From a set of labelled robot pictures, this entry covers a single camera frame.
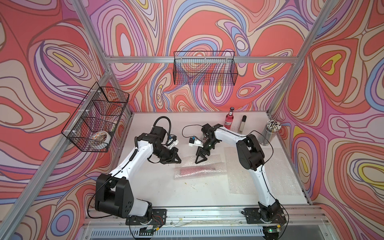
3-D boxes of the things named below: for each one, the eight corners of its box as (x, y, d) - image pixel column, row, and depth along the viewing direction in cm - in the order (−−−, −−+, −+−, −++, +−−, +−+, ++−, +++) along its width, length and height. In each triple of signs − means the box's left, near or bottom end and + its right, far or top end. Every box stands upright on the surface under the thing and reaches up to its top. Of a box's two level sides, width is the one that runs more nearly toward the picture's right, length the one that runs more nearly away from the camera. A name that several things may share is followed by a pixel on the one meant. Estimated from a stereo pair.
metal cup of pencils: (257, 143, 104) (267, 126, 89) (259, 136, 108) (270, 118, 93) (267, 148, 101) (279, 131, 87) (269, 140, 105) (281, 123, 91)
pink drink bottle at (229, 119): (225, 130, 109) (230, 111, 94) (222, 127, 112) (227, 107, 97) (230, 129, 110) (235, 110, 95) (227, 125, 113) (232, 106, 98)
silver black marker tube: (237, 132, 108) (238, 129, 105) (242, 118, 118) (243, 114, 115) (241, 134, 108) (243, 130, 104) (246, 119, 117) (247, 115, 114)
